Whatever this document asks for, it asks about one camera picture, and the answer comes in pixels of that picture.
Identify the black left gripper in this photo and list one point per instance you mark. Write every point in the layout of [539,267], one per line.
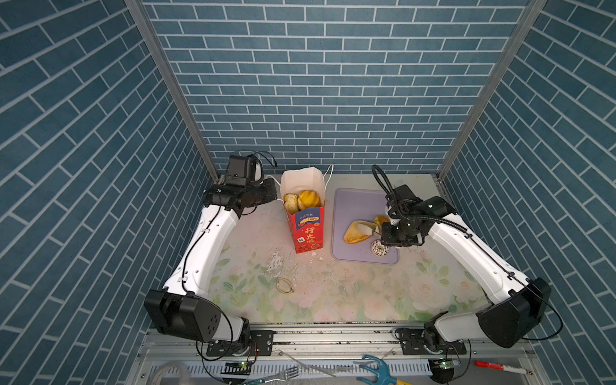
[269,190]

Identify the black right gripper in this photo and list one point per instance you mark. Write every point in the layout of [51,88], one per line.
[386,237]

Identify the small orange bun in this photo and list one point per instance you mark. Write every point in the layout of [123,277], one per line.
[380,220]

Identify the chocolate sprinkled donut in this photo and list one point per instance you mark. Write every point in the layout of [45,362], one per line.
[379,249]

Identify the tan bread slice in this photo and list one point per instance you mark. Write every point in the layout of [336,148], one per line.
[359,231]

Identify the small shell shaped bread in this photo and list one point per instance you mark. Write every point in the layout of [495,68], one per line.
[291,204]

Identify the red paper gift bag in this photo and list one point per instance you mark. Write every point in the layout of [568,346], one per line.
[307,226]

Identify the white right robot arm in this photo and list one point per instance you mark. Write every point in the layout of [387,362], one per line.
[517,303]

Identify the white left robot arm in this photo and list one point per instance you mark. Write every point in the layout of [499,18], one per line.
[181,307]

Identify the purple plastic tray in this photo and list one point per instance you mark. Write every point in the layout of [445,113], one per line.
[357,217]

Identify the teal plastic clamp tool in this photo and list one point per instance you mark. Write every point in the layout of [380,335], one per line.
[381,373]

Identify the red marker pen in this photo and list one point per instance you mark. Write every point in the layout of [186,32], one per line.
[502,368]

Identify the metal fork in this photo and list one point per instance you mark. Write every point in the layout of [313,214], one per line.
[287,374]

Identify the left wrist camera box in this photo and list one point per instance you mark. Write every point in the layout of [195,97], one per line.
[245,167]

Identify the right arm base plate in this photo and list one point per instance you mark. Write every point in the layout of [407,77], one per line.
[426,342]

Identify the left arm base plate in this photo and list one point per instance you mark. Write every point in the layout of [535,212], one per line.
[255,342]

